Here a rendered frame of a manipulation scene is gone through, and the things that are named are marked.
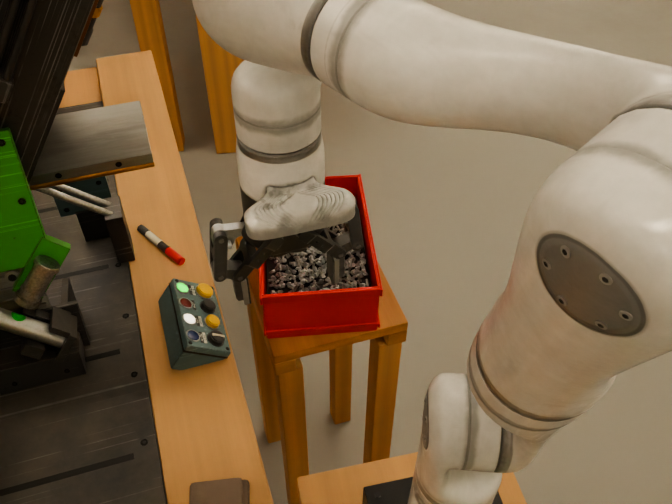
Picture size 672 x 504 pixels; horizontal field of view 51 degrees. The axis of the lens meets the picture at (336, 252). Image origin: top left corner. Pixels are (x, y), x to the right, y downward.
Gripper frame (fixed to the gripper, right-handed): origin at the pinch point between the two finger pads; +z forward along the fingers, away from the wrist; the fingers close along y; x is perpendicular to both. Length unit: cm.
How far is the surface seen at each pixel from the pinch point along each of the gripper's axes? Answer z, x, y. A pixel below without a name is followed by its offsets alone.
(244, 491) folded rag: 38.4, 1.2, 8.6
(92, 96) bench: 42, -110, 22
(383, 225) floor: 130, -132, -65
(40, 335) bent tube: 32, -29, 33
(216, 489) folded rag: 36.9, 0.5, 12.2
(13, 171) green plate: 8.3, -38.9, 29.4
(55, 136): 17, -58, 25
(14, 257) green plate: 21, -36, 33
